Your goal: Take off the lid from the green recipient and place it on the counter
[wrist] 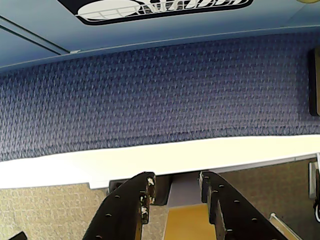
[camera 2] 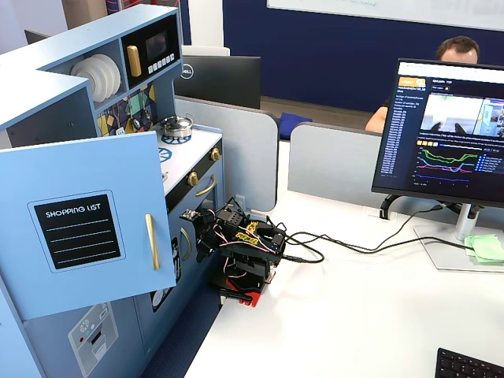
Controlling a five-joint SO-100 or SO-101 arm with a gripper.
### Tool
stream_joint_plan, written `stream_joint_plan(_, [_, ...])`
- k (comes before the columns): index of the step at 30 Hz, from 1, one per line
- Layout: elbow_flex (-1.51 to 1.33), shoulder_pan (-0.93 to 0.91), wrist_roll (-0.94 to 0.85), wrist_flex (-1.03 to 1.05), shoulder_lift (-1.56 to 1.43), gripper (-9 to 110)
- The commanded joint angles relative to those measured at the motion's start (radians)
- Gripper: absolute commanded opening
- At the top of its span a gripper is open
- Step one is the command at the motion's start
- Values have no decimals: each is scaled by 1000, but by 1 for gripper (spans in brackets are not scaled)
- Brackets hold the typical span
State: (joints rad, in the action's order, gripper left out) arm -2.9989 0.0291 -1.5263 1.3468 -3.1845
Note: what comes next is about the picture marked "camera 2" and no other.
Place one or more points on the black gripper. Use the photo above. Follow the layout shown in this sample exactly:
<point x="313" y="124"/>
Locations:
<point x="205" y="241"/>

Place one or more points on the red arm base clamp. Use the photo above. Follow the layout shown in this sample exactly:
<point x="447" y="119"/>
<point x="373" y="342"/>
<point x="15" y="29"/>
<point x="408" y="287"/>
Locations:
<point x="256" y="297"/>

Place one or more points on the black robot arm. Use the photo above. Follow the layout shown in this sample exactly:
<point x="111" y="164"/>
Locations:
<point x="271" y="240"/>

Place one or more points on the gold stove knob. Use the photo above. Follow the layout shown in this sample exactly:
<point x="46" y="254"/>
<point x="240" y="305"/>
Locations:
<point x="193" y="178"/>
<point x="215" y="154"/>

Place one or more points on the tall grey desk divider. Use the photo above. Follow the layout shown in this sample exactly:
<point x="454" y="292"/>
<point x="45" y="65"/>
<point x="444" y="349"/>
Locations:
<point x="244" y="149"/>

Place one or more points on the silver toy pot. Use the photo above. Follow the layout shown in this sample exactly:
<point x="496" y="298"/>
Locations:
<point x="178" y="127"/>

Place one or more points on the black shopping list panel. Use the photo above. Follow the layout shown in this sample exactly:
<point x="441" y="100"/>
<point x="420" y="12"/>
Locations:
<point x="78" y="232"/>

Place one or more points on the small dark hanging utensil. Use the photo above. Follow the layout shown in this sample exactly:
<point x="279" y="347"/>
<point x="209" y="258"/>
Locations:
<point x="136" y="124"/>

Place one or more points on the small white hanging utensil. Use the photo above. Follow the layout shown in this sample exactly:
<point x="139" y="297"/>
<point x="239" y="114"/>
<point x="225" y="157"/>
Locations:
<point x="120" y="130"/>

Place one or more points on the low grey desk divider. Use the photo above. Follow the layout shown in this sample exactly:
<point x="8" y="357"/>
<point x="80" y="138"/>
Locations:
<point x="330" y="165"/>

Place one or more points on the blue cabinet door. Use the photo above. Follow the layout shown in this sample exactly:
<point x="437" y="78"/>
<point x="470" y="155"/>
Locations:
<point x="78" y="165"/>

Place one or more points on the blue seat cushion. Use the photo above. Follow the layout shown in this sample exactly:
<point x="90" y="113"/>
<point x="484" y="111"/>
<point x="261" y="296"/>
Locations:
<point x="295" y="118"/>

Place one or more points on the black dell monitor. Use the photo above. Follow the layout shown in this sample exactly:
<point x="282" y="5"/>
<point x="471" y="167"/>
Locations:
<point x="220" y="78"/>

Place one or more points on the white toy plate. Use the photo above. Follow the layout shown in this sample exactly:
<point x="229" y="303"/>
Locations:
<point x="100" y="75"/>
<point x="117" y="75"/>
<point x="109" y="73"/>
<point x="83" y="76"/>

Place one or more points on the black toy microwave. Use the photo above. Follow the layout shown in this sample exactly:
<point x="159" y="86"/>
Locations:
<point x="157" y="45"/>

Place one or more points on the blue toy kitchen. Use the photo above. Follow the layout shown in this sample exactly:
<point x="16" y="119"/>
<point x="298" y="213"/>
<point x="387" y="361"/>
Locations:
<point x="59" y="51"/>

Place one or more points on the silver monitor stand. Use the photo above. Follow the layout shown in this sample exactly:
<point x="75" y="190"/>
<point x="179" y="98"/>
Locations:
<point x="464" y="224"/>

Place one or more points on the monitor with dark screen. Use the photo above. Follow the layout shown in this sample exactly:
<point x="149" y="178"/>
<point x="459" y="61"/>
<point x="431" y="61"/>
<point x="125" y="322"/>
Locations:
<point x="433" y="118"/>

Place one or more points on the light green cloth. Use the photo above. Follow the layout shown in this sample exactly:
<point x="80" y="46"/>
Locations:
<point x="486" y="247"/>

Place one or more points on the black keyboard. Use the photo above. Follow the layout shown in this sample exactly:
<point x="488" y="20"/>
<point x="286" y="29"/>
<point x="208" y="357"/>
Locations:
<point x="464" y="364"/>

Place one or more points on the white whiteboard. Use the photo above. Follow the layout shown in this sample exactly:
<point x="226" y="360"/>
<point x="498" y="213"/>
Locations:
<point x="374" y="8"/>

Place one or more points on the seated dark haired person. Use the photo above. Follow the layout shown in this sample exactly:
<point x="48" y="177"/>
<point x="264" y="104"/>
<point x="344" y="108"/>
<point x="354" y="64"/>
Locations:
<point x="458" y="49"/>

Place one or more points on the small wrist camera board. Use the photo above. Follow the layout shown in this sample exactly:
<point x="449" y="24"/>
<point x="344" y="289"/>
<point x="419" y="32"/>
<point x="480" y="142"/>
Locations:
<point x="189" y="215"/>

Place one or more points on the black divider bracket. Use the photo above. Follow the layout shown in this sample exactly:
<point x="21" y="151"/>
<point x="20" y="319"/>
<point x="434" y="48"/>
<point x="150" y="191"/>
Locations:
<point x="386" y="206"/>

